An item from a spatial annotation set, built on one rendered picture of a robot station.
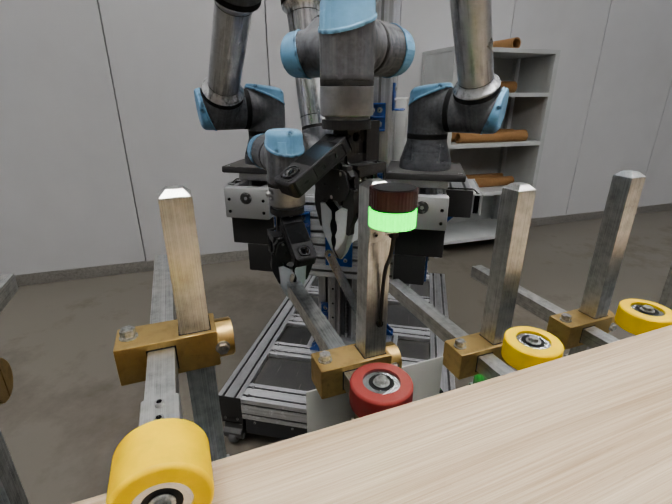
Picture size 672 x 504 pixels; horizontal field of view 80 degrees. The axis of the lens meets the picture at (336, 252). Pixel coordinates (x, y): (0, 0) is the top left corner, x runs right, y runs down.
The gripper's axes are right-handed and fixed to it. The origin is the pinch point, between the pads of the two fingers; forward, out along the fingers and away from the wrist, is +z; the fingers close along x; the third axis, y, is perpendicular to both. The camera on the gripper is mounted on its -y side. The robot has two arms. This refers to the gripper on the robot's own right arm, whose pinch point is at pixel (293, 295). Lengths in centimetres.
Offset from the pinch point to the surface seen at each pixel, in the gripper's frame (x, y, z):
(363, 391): 2.8, -42.6, -8.5
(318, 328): 1.0, -20.2, -3.7
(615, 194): -52, -30, -25
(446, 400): -6.1, -47.0, -7.9
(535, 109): -255, 185, -29
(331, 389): 3.4, -33.0, -1.3
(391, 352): -7.1, -31.8, -4.3
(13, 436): 94, 79, 83
